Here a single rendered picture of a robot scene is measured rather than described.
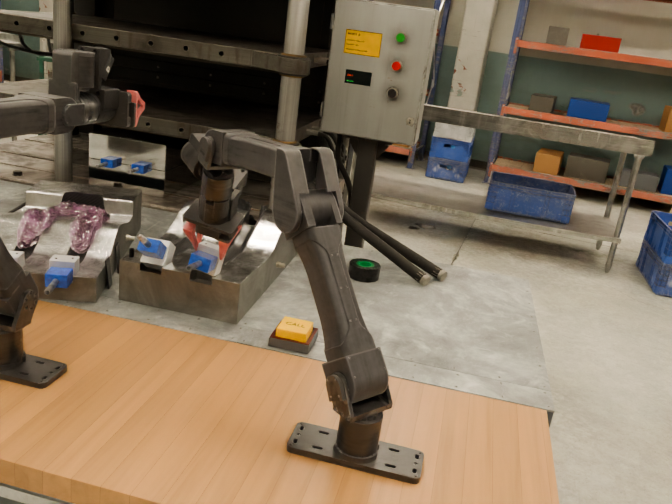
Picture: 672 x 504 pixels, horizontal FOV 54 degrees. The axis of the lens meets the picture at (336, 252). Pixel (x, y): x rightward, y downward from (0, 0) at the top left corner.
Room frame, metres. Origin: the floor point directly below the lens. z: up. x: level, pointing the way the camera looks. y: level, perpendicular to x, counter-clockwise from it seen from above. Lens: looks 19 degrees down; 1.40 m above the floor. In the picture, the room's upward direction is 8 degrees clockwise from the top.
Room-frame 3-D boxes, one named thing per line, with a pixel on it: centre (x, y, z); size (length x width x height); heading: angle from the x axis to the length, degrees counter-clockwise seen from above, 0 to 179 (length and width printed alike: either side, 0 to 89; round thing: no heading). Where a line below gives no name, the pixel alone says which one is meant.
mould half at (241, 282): (1.48, 0.27, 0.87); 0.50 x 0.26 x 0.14; 171
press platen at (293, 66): (2.45, 0.70, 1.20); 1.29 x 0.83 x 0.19; 81
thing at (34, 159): (2.45, 0.71, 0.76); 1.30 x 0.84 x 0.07; 81
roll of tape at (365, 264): (1.58, -0.08, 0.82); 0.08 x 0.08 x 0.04
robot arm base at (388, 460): (0.84, -0.07, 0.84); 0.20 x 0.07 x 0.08; 80
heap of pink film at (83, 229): (1.45, 0.63, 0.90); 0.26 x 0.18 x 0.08; 8
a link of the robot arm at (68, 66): (1.13, 0.49, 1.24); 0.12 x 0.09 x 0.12; 169
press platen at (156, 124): (2.45, 0.70, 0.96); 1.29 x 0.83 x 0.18; 81
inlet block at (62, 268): (1.20, 0.54, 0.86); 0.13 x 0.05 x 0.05; 8
